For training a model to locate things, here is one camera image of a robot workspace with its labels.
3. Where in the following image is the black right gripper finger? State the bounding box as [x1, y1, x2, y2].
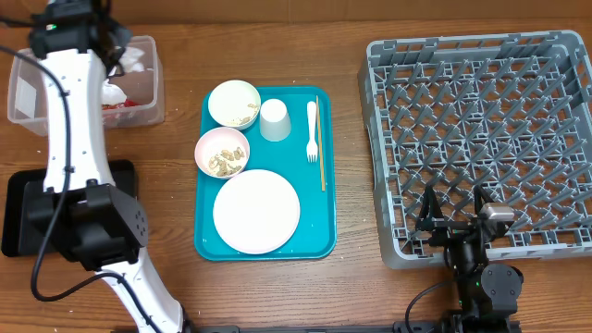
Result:
[473, 185, 496, 219]
[418, 185, 444, 222]

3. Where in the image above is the white tissue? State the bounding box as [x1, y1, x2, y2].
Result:
[102, 47, 144, 106]

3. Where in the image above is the red snack wrapper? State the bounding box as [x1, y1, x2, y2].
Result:
[102, 99, 138, 111]

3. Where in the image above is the white plastic cup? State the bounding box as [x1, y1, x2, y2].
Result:
[260, 98, 291, 142]

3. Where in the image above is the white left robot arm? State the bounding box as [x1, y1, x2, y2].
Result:
[25, 1, 191, 332]

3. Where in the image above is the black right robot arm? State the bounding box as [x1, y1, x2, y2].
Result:
[405, 185, 524, 333]

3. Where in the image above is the grey dishwasher rack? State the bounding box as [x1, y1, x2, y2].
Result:
[358, 31, 591, 269]

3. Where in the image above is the clear plastic bin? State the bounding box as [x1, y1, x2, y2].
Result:
[6, 35, 165, 136]

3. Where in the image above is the white plastic fork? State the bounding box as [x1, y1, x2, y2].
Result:
[306, 101, 318, 163]

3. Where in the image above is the black tray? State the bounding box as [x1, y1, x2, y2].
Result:
[1, 160, 138, 257]

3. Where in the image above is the wooden chopstick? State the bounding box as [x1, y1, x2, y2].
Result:
[315, 95, 326, 192]

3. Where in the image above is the white bowl with crumbs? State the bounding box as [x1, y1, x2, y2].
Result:
[207, 80, 262, 130]

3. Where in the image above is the white round plate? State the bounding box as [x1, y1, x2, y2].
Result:
[213, 169, 301, 254]

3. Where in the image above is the pink bowl with cereal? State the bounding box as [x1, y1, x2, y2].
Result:
[194, 127, 250, 179]

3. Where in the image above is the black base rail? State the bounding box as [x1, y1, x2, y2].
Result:
[110, 323, 463, 333]

